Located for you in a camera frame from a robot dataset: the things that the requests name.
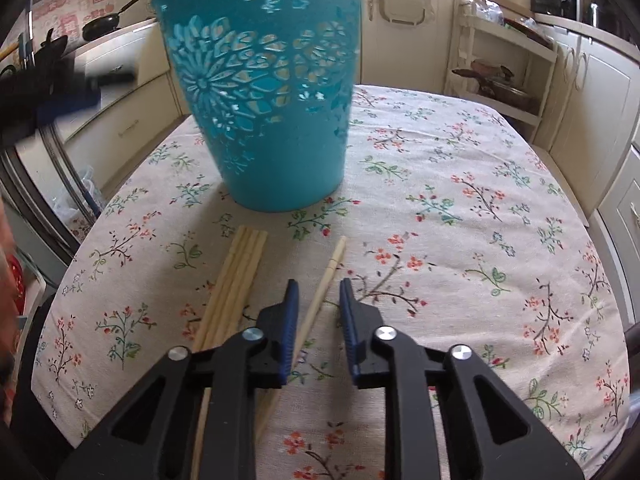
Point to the floral tablecloth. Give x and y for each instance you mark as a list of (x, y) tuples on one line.
[(450, 210)]

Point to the brown cooking pot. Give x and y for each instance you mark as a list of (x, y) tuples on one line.
[(500, 91)]

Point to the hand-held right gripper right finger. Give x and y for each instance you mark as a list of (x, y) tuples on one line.
[(350, 332)]

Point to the black wok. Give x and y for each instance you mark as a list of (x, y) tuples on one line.
[(52, 45)]

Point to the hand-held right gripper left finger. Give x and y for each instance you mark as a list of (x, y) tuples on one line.
[(290, 332)]

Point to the red printed bag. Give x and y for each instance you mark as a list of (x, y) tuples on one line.
[(17, 280)]

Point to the teal perforated plastic basket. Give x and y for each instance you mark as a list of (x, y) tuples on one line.
[(260, 110)]

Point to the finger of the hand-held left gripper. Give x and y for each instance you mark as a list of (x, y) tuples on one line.
[(70, 102)]

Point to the clear plastic bags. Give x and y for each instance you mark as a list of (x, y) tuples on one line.
[(487, 10)]

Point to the black frying pan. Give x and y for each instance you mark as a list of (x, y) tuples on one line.
[(102, 25)]

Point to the white slim trolley shelf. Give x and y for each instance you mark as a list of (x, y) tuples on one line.
[(547, 85)]

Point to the red wall stickers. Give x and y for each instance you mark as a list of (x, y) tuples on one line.
[(65, 17)]

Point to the grey framed glass sliding door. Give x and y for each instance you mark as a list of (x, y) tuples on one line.
[(35, 175)]

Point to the pale wooden chopstick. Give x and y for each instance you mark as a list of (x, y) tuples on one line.
[(232, 281), (249, 282), (223, 280), (327, 272), (241, 282)]

